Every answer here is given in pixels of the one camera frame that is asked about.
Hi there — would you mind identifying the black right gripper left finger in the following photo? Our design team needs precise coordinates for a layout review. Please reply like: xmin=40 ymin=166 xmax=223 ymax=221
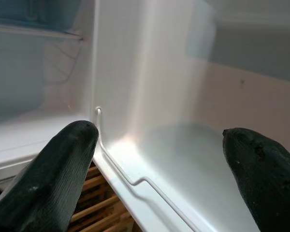
xmin=0 ymin=120 xmax=99 ymax=232

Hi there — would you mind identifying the small white-lined fridge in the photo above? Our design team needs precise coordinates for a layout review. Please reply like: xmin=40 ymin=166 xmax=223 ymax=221
xmin=0 ymin=0 xmax=97 ymax=184

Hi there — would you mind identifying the white fridge door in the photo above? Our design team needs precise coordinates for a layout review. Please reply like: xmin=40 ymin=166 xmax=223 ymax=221
xmin=91 ymin=0 xmax=261 ymax=232

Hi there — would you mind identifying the wooden slatted rack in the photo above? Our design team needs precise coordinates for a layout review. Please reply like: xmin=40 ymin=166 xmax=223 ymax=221
xmin=67 ymin=164 xmax=145 ymax=232

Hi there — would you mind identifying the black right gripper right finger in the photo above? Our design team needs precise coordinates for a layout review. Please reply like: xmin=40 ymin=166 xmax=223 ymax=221
xmin=222 ymin=128 xmax=290 ymax=232

